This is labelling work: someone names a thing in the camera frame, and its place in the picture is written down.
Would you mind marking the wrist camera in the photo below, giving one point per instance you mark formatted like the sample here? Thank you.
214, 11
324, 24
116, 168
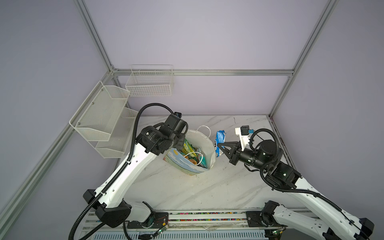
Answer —
175, 121
244, 133

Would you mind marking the aluminium frame posts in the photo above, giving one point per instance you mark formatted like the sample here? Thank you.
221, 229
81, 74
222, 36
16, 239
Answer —
18, 202

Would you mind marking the orange Fox's candy bag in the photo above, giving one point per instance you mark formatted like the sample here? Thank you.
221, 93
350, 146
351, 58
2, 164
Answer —
193, 159

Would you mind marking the green candy bag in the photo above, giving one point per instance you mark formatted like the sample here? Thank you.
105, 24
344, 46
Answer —
188, 149

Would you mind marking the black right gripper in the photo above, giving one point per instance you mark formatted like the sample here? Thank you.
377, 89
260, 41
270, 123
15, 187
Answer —
230, 154

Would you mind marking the teal Fox's candy bag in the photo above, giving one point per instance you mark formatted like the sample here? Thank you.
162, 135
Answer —
202, 162

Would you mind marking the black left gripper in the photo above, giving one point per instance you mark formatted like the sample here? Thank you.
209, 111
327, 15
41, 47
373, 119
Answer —
180, 143

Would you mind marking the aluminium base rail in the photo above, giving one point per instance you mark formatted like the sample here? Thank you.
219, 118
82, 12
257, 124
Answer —
196, 225

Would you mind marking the white mesh shelf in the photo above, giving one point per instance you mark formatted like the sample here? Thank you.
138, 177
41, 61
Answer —
121, 136
97, 117

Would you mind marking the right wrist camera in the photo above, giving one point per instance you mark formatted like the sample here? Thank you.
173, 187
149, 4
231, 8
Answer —
244, 133

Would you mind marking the white mesh shelf lower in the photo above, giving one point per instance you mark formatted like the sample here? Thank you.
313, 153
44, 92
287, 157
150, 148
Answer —
121, 136

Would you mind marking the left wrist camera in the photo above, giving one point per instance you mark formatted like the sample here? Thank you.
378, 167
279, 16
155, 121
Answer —
175, 121

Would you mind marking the white mesh shelf upper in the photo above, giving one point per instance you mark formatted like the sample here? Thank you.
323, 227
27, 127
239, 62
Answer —
97, 117

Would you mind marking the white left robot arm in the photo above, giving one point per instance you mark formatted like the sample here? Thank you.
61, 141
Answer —
108, 199

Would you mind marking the white wire basket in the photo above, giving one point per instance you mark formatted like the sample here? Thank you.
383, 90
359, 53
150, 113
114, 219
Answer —
151, 80

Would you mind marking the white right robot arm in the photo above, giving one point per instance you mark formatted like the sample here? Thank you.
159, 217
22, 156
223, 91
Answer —
332, 222

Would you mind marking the blue snack packet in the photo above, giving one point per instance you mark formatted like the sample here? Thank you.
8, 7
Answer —
219, 139

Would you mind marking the white printed paper bag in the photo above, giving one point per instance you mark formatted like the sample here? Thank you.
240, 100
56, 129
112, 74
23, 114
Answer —
197, 139

